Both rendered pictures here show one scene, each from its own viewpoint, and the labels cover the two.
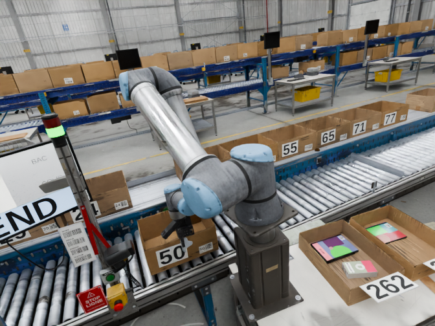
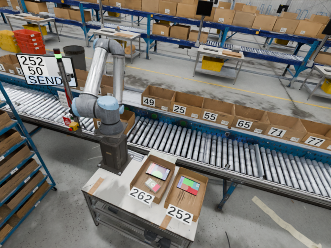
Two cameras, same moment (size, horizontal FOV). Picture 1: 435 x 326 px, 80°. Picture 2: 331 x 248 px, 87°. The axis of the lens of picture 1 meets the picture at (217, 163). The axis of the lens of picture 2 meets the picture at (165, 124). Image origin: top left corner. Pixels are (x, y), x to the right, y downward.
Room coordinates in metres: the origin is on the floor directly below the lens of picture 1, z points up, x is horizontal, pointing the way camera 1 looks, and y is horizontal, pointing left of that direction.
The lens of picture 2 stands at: (0.17, -1.09, 2.19)
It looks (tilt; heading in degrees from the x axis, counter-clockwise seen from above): 39 degrees down; 32
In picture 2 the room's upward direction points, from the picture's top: 7 degrees clockwise
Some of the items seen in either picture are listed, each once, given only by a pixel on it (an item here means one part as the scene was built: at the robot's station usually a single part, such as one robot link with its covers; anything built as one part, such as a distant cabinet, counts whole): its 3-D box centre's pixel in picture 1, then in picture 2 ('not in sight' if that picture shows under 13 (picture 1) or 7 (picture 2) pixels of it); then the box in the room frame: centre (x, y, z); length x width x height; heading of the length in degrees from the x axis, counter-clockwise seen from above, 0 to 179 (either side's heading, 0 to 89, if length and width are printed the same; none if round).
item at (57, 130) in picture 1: (53, 126); (57, 53); (0.89, 0.54, 1.62); 0.05 x 0.05 x 0.06
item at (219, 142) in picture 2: (335, 182); (218, 151); (1.73, -0.89, 0.72); 0.52 x 0.05 x 0.05; 21
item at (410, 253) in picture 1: (399, 238); (187, 191); (1.01, -0.88, 0.80); 0.38 x 0.28 x 0.10; 14
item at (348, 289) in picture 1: (345, 256); (153, 176); (0.93, -0.56, 0.80); 0.38 x 0.28 x 0.10; 13
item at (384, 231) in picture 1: (381, 233); (188, 185); (1.09, -0.85, 0.76); 0.19 x 0.14 x 0.02; 102
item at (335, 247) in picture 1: (333, 247); (158, 171); (1.02, -0.55, 0.78); 0.19 x 0.14 x 0.02; 104
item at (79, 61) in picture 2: not in sight; (76, 60); (2.62, 3.49, 0.32); 0.50 x 0.50 x 0.64
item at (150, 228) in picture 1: (177, 234); (115, 120); (1.22, 0.29, 0.83); 0.39 x 0.29 x 0.17; 110
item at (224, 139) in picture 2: (341, 180); (224, 152); (1.76, -0.95, 0.72); 0.52 x 0.05 x 0.05; 21
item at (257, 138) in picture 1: (247, 152); (186, 104); (1.97, -0.26, 0.96); 0.39 x 0.29 x 0.17; 111
